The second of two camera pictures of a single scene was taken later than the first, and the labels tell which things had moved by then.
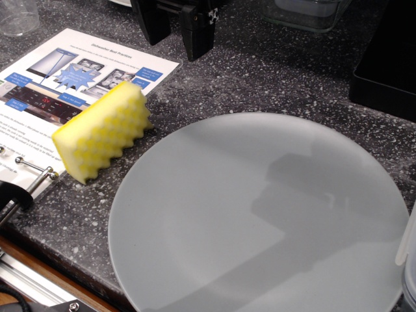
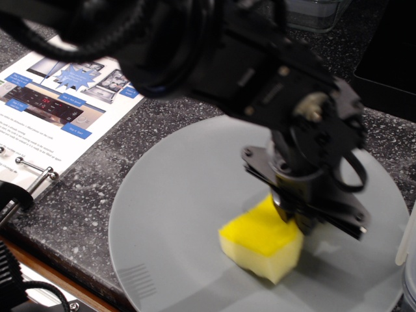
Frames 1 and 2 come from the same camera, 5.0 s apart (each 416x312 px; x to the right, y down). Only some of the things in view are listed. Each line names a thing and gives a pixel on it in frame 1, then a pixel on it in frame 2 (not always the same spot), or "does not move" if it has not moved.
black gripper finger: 155,16 -> 312,165
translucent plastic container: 407,248 does not move
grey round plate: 259,212 does not move
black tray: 383,77 does not move
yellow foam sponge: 91,140 -> 262,241
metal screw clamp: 13,197 does not move
